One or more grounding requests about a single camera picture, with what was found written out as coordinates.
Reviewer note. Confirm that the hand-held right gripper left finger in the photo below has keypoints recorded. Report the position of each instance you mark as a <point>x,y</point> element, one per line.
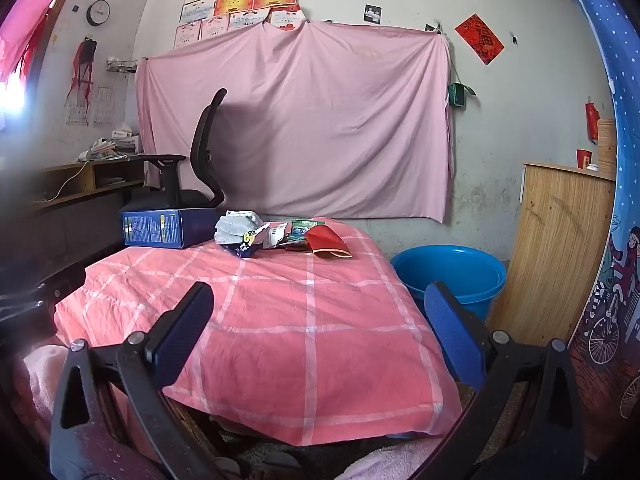
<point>182,330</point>

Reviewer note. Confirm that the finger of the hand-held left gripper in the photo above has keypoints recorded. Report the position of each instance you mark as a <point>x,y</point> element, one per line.
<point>60,285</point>

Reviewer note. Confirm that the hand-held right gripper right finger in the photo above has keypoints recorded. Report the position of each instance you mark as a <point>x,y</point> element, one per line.
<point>452,332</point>

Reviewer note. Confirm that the blue plastic bucket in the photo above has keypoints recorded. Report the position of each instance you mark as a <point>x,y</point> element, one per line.
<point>450,265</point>

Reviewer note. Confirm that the blue printed wrapper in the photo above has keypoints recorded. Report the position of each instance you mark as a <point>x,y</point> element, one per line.
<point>247,247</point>

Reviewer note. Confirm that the white paper packet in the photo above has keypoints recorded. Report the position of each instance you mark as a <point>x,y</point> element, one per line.
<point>275,235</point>

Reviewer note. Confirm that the red paper envelope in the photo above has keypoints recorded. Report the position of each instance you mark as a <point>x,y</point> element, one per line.
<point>325,242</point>

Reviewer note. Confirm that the green snack packet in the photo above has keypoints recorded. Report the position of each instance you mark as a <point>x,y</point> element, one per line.
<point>305,227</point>

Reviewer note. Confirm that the pink fluffy blanket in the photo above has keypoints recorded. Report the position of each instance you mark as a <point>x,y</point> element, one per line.
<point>40,385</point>

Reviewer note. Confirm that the dark blue cardboard box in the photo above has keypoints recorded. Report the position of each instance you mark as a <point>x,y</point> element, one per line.
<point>160,227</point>

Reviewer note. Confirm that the wooden desk shelf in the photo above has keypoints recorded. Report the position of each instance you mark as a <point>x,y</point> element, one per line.
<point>75,180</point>

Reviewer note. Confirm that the pink checked blanket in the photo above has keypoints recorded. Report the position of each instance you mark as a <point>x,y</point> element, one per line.
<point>300,310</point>

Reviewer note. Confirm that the wooden cabinet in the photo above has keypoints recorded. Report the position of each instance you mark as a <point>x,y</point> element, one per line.
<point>550,240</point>

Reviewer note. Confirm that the stack of books and papers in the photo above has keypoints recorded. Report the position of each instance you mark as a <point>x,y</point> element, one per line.
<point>112,147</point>

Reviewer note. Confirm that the black office chair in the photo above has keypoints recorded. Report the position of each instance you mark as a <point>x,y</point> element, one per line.
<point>202,140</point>

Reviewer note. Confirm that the red paper cup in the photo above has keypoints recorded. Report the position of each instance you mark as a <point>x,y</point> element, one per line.
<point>583,159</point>

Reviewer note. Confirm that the red hanging scarf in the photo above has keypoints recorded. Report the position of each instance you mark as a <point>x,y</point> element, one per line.
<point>82,60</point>

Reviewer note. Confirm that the pink window curtain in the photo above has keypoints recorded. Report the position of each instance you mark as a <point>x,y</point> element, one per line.
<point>30,25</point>

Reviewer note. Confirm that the blue printed curtain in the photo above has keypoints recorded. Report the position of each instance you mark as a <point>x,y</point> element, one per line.
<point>622,110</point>

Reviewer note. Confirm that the white wall calendar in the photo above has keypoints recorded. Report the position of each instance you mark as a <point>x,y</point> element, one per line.
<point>102,107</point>

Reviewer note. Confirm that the green wall basket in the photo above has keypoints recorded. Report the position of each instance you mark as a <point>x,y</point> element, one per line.
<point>456,96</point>

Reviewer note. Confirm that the pink wall sheet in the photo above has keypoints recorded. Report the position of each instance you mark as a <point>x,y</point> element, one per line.
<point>325,125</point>

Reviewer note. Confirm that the red hanging wall ornament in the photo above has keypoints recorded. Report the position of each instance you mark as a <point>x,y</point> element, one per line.
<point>592,120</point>

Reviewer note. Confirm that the round wall clock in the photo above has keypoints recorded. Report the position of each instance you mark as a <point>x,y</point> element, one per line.
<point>98,12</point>

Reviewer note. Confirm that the red diamond wall poster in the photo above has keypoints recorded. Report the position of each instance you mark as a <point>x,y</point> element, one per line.
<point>479,39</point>

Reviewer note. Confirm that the small wall photo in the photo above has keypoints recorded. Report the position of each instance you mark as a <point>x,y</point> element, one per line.
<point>373,13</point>

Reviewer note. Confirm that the group of wall certificates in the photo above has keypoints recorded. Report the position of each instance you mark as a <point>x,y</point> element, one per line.
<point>240,0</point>

